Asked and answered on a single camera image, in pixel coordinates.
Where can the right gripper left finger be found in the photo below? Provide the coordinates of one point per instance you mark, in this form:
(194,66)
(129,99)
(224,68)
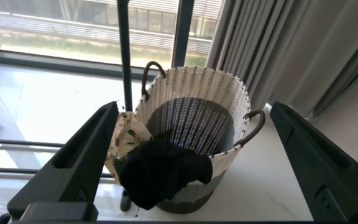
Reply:
(70,189)

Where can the black garment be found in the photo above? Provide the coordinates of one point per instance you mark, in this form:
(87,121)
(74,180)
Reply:
(160,171)

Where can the white laundry basket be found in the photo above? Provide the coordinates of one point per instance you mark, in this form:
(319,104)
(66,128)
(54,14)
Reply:
(197,84)

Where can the cream printed garment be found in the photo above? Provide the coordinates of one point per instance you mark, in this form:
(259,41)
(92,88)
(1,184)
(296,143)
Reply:
(126,137)

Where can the window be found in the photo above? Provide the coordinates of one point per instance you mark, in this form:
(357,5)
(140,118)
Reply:
(73,31)

